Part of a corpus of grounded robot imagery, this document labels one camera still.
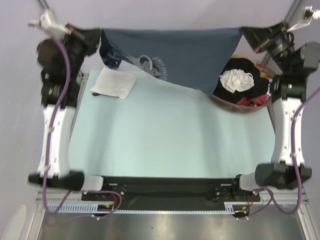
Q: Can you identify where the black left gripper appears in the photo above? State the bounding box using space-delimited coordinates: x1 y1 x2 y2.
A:
58 23 102 79

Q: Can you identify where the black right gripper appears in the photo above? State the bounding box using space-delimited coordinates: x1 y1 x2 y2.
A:
239 21 295 75

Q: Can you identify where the white graphic tank top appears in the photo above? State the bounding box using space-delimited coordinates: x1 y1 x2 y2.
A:
90 67 137 100

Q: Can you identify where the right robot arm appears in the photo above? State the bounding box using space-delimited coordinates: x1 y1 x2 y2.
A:
230 6 320 201

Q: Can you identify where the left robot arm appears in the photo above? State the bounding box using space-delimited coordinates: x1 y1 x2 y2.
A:
28 6 111 200

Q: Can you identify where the black garment pile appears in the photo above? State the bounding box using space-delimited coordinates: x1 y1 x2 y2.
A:
213 58 272 107

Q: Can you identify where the red garment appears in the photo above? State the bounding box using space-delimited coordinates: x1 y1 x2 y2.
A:
236 94 269 107

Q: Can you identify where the pink plastic laundry basket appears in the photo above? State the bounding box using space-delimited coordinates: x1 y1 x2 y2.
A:
211 61 276 114

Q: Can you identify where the light blue table mat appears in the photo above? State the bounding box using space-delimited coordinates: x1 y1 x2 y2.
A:
69 71 275 178

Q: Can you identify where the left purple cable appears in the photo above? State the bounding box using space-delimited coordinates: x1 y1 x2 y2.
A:
28 21 123 221

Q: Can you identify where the white strappy garment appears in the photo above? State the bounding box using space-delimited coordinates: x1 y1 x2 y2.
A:
219 69 255 93

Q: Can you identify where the aluminium frame rail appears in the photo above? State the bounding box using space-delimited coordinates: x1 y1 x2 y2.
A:
42 72 90 205

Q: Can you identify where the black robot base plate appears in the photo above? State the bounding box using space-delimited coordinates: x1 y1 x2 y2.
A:
81 176 260 210

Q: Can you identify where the white cable duct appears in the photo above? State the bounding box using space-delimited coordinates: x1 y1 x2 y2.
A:
47 202 249 215

